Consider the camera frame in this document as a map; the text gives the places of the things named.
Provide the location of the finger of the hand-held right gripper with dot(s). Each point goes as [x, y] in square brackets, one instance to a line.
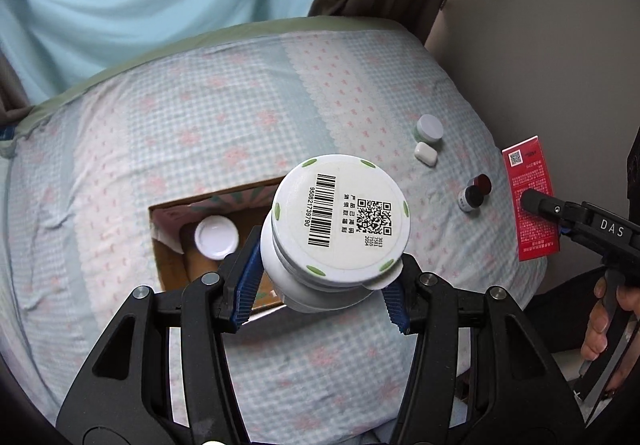
[539, 203]

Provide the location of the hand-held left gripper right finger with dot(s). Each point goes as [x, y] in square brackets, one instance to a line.
[395, 302]

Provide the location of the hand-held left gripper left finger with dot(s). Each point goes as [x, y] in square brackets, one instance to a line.
[246, 277]

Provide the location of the red carton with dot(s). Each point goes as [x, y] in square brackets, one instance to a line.
[530, 175]

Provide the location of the cardboard box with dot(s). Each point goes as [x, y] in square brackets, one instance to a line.
[172, 245]

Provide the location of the white plastic bottle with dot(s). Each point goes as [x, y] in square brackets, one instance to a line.
[340, 220]

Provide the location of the person's right hand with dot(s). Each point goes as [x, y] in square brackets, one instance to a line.
[597, 327]

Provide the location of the dark red round cap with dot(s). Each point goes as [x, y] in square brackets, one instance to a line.
[482, 182]

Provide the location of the small dark bottle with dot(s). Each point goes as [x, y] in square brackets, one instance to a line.
[470, 198]

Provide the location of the small white oval case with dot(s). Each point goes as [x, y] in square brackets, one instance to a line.
[425, 153]

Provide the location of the green jar with white lid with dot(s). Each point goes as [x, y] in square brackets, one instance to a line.
[430, 127]

